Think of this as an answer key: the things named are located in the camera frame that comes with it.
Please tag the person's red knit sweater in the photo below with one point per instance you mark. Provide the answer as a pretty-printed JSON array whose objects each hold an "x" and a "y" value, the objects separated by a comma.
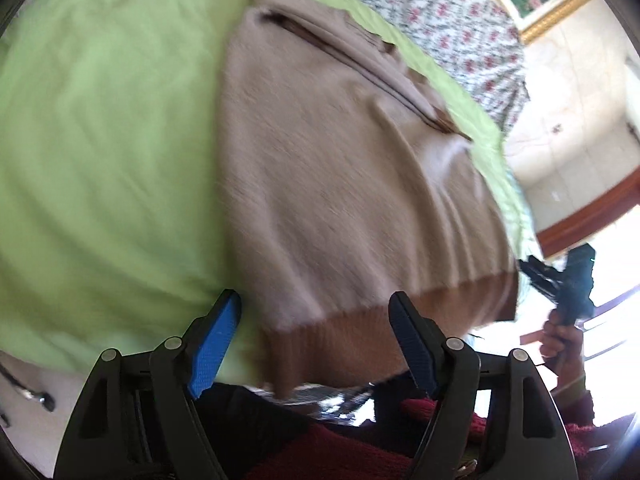
[{"x": 350, "y": 455}]

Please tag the person's right hand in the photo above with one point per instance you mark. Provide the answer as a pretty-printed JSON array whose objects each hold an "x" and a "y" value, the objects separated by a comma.
[{"x": 562, "y": 345}]

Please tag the beige knit sweater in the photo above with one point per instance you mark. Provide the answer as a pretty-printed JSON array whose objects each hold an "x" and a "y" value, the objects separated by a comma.
[{"x": 345, "y": 185}]

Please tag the person's right forearm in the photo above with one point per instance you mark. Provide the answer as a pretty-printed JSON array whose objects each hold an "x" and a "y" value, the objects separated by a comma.
[{"x": 575, "y": 400}]

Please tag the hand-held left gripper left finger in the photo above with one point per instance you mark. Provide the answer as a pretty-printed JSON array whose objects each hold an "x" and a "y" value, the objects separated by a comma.
[{"x": 216, "y": 345}]

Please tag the light green bed sheet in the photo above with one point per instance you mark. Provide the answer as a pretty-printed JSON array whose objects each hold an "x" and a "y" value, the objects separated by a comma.
[{"x": 110, "y": 160}]

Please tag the pink floral quilt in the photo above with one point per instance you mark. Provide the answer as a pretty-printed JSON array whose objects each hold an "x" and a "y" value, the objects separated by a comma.
[{"x": 450, "y": 20}]

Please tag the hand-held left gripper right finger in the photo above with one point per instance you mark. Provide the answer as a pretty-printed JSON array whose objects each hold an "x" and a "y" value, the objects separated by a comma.
[{"x": 416, "y": 347}]

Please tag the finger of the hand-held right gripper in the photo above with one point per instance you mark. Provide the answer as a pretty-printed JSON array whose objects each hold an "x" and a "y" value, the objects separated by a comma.
[{"x": 540, "y": 275}]

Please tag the brown wooden skirting board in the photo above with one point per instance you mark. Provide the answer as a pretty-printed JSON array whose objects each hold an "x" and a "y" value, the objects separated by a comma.
[{"x": 590, "y": 217}]

